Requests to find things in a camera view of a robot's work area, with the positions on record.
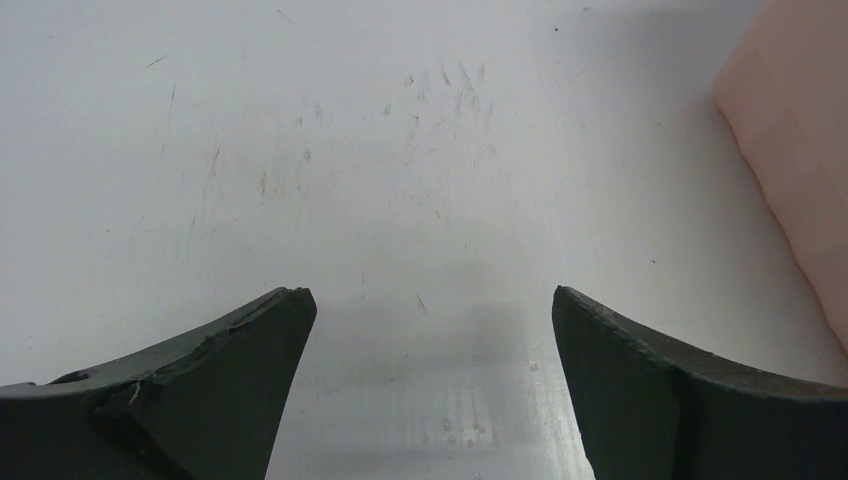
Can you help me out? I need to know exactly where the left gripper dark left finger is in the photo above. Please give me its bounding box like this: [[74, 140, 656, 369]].
[[1, 288, 317, 479]]

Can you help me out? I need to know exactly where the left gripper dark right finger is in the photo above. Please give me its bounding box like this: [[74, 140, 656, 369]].
[[552, 286, 847, 479]]

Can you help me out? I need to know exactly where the pink plastic bin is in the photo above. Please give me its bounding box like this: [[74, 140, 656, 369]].
[[713, 1, 847, 344]]

